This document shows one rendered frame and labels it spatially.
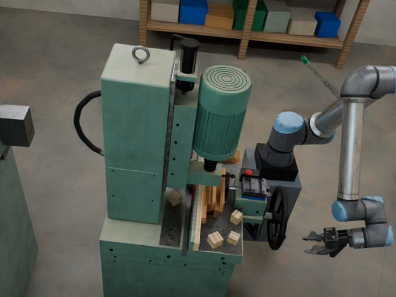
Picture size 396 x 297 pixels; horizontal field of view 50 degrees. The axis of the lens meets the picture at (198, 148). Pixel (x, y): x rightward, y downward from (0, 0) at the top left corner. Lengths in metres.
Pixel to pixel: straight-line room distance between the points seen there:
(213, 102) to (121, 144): 0.37
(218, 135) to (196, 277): 0.73
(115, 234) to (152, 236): 0.16
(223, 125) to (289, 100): 2.66
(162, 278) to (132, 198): 0.44
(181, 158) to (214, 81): 0.34
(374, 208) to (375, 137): 2.05
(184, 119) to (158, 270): 0.76
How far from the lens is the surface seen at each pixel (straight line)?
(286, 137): 2.32
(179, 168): 1.63
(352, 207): 1.95
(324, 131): 2.34
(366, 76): 1.89
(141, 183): 1.66
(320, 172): 3.46
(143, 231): 1.83
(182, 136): 1.52
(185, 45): 1.36
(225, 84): 1.41
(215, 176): 1.70
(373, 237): 2.02
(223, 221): 1.77
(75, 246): 2.77
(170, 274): 1.96
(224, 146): 1.53
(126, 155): 1.57
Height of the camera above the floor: 2.30
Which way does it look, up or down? 43 degrees down
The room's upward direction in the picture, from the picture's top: 9 degrees clockwise
